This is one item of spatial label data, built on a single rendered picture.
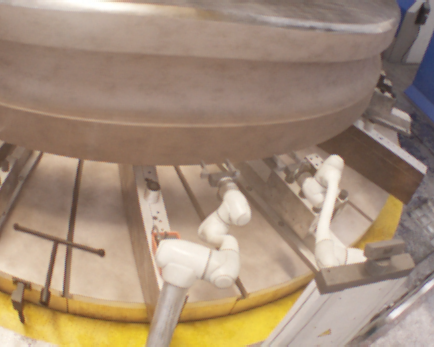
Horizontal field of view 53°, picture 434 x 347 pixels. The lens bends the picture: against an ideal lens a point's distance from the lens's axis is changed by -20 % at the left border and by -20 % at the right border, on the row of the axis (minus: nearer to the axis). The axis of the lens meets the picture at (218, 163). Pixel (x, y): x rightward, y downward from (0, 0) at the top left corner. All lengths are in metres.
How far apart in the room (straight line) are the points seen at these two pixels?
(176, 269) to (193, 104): 1.03
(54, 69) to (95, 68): 0.24
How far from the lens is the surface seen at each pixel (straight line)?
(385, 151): 4.11
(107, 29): 2.25
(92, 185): 3.34
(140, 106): 2.59
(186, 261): 1.91
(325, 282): 1.22
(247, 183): 3.59
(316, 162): 3.20
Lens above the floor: 2.65
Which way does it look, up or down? 39 degrees down
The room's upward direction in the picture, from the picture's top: 19 degrees clockwise
